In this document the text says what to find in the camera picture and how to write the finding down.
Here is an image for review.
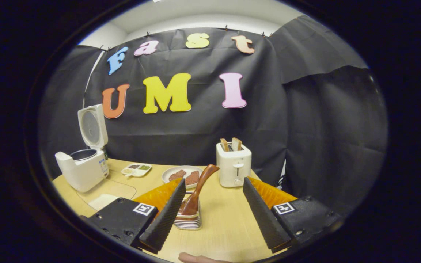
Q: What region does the brown meat piece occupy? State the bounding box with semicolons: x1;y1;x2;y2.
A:
168;169;187;182
185;171;200;186

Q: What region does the white divided condiment dish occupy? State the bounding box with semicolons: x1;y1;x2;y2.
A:
121;163;152;178

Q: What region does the white toaster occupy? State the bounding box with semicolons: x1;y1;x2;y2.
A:
216;142;252;188

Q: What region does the white round plate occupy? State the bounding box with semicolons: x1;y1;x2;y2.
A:
162;166;204;189

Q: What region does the white rice cooker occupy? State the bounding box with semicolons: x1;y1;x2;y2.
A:
55;104;109;193

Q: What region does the metal chopstick holder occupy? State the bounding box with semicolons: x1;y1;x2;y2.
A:
174;197;202;230

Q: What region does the black backdrop cloth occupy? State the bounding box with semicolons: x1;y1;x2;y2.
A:
39;15;389;216

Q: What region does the brown wooden spoon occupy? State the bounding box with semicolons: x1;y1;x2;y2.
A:
181;164;220;216

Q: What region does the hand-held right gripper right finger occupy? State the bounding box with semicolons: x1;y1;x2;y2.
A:
243;176;343;254

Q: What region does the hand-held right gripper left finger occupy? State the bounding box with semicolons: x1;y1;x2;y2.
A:
86;178;186;255

